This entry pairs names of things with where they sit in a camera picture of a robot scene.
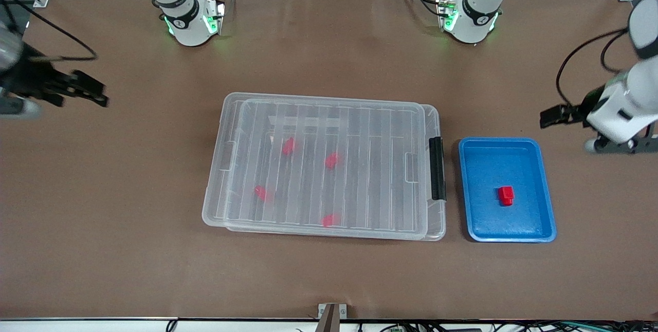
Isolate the black box latch handle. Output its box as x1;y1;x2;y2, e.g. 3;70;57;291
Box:
429;137;447;201

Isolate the clear plastic box lid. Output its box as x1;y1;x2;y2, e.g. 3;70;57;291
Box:
202;92;428;240

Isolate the clear plastic storage box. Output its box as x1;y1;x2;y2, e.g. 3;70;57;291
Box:
224;98;447;242

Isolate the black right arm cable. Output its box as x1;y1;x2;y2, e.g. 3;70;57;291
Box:
0;0;98;61

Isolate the blue plastic tray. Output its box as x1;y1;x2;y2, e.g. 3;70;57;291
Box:
459;137;557;244

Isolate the metal table edge bracket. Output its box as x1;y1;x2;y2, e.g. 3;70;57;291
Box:
318;303;348;332

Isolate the metal base connector plate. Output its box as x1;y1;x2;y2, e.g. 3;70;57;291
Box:
205;0;226;35
437;0;459;32

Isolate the brown table mat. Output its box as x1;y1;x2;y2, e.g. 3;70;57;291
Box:
0;0;658;322

